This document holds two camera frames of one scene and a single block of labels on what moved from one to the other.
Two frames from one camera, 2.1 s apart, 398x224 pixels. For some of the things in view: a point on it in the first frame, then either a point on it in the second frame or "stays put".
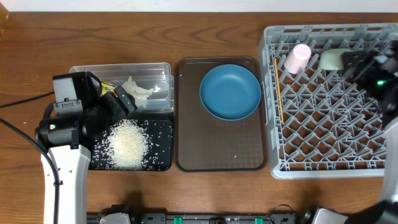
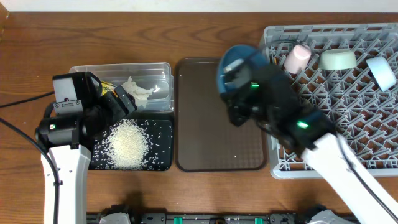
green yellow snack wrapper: x=106 y=87 stays put
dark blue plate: x=230 y=92 → x=252 y=55
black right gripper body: x=374 y=81 → x=252 y=104
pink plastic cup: x=297 y=59 stays put
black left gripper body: x=110 y=112 stays put
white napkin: x=140 y=94 stays put
